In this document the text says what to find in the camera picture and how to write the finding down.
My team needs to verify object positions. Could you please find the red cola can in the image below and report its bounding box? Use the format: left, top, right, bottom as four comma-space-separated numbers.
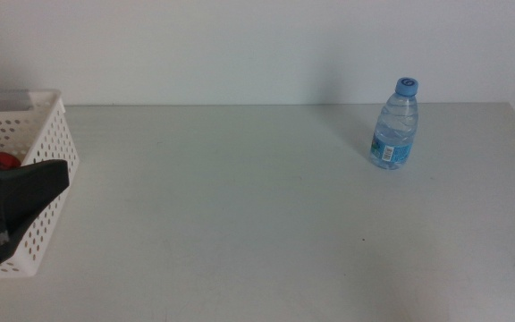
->
0, 151, 22, 172

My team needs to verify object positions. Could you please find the clear water bottle blue cap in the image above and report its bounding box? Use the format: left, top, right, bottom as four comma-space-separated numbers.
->
368, 77, 419, 170

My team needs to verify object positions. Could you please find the white perforated plastic basket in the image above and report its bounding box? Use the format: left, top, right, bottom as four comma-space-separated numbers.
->
0, 89, 80, 281

